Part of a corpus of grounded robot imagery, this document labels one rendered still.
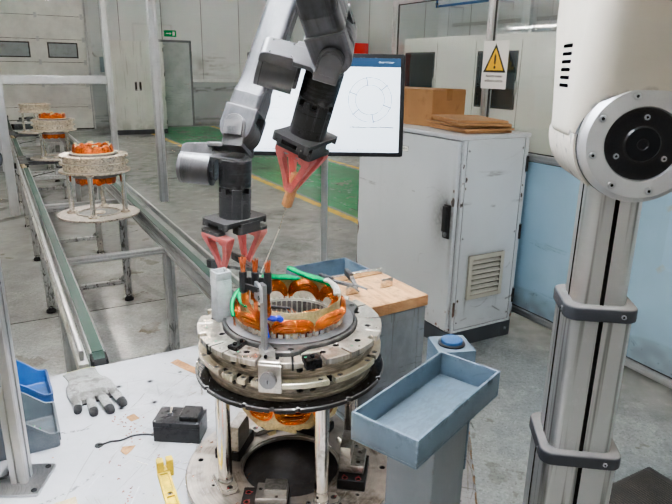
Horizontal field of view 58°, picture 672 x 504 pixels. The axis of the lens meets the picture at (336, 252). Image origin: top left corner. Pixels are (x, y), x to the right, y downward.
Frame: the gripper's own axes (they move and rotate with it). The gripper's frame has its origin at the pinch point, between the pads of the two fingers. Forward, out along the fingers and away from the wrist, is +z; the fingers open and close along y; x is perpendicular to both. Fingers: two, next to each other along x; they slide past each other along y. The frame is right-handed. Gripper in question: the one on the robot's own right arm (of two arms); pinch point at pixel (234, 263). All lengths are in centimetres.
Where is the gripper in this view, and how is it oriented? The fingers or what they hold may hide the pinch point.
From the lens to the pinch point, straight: 113.2
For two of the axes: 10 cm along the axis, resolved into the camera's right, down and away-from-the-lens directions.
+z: -0.6, 9.4, 3.3
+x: 7.8, 2.5, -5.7
